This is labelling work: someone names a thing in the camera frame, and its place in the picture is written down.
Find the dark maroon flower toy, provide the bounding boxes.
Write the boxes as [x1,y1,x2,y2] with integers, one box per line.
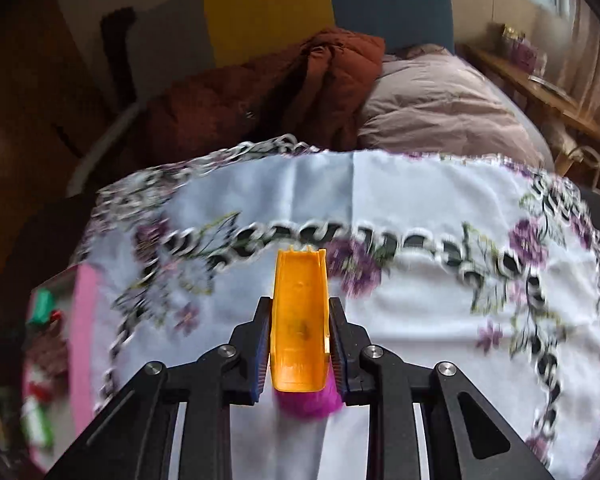
[30,330,71,381]

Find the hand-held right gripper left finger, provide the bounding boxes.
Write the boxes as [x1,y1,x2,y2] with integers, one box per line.
[45,296,273,480]

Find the magenta textured toy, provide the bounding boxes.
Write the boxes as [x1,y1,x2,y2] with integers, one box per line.
[275,365,343,421]

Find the white bed rail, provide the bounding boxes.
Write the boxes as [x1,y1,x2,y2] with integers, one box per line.
[67,100,151,196]

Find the beige curtain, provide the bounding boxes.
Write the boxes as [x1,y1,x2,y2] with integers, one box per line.
[550,0,600,126]

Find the purple box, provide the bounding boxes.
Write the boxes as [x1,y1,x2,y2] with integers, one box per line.
[502,25,541,68]

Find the rust brown blanket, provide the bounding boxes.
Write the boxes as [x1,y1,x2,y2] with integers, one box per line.
[145,27,387,161]

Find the orange plastic slide toy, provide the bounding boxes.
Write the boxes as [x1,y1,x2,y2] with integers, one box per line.
[270,247,329,393]

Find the grey yellow blue headboard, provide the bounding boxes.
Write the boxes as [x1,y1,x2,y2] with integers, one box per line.
[50,0,456,91]

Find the white box with pink rim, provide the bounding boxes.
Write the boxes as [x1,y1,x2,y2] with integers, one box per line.
[22,264,106,466]

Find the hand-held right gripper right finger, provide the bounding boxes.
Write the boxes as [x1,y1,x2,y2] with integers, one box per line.
[327,296,556,480]

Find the wooden side table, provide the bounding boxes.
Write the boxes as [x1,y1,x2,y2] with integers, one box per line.
[462,42,600,191]

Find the pink pillow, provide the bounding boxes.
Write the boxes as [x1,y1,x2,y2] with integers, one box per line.
[356,44,556,171]

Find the floral white tablecloth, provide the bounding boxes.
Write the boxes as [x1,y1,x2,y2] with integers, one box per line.
[70,134,600,480]

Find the green and grey cylinder toy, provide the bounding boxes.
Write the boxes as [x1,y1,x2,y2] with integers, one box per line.
[30,290,56,328]

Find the green and white round toy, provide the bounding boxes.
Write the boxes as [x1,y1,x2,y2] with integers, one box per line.
[22,385,53,448]

